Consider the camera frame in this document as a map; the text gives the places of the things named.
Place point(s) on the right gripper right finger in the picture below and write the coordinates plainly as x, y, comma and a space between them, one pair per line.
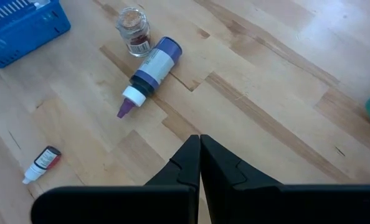
266, 205

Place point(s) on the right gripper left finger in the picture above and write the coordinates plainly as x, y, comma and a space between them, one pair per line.
126, 205

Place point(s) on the small black food colouring bottle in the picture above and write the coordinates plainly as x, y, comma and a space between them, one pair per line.
45, 160

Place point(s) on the purple icing bottle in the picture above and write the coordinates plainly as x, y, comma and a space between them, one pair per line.
157, 67

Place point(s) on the small glass sprinkles jar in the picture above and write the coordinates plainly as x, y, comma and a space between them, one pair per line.
135, 31

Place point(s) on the blue plastic basket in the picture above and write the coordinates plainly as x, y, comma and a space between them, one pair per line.
17, 40

